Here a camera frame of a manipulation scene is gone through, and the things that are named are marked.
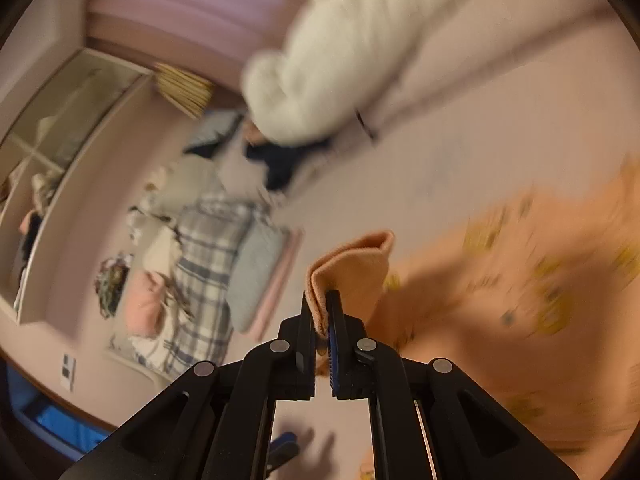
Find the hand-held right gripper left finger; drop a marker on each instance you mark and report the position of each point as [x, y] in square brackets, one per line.
[305, 356]

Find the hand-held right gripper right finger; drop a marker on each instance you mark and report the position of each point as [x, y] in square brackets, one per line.
[334, 362]

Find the grey pillow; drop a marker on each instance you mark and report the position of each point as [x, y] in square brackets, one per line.
[257, 275]

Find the pile of folded clothes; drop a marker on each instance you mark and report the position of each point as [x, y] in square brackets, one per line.
[205, 260]

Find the pink cloth bundle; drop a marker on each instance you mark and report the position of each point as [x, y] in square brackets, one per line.
[145, 302]

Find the bed with lilac sheet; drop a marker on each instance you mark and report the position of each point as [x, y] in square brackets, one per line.
[450, 175]

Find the white fleece blanket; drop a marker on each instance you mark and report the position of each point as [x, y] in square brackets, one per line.
[350, 50]

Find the open wardrobe shelf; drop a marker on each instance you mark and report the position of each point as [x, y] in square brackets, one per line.
[60, 160]

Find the blue grey cloth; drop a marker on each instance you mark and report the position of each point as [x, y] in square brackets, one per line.
[212, 132]

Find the pink pleated curtain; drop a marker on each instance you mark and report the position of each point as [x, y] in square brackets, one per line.
[200, 5]

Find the multicoloured cloth bundle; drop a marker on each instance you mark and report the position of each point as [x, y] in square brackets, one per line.
[114, 285]

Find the dark navy clothing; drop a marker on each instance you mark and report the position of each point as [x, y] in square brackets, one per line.
[277, 162]

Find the lilac duvet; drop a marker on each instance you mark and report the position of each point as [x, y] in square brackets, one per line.
[500, 35]

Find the blue storage box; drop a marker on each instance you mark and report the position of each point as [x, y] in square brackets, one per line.
[55, 415]

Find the peach cartoon print garment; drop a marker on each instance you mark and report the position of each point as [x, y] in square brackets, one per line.
[500, 310]

